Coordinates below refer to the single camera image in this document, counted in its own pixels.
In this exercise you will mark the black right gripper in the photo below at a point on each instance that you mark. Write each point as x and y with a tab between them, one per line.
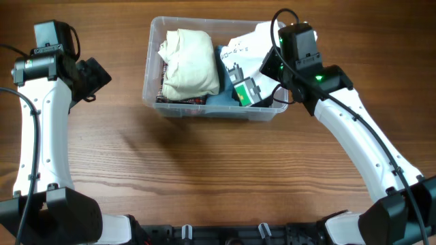
268	67

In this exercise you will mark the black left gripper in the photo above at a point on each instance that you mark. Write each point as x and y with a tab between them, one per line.
98	75

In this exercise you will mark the white printed t-shirt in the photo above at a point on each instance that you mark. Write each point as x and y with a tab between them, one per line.
243	57

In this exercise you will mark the black cloth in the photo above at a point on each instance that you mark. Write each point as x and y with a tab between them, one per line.
265	103

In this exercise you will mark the blue denim jeans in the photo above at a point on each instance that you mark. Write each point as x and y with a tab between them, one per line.
224	97

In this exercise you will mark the red navy plaid shirt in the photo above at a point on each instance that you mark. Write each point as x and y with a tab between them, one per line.
160	98

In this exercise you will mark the cream cloth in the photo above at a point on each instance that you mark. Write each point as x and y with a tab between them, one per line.
191	66

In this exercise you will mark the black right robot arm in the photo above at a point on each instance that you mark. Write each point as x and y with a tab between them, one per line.
403	210

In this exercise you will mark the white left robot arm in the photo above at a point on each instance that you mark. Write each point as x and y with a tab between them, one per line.
45	207

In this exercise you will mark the clear plastic storage container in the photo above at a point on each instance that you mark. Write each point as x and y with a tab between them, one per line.
221	32

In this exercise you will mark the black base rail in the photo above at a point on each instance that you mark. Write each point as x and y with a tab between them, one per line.
262	234

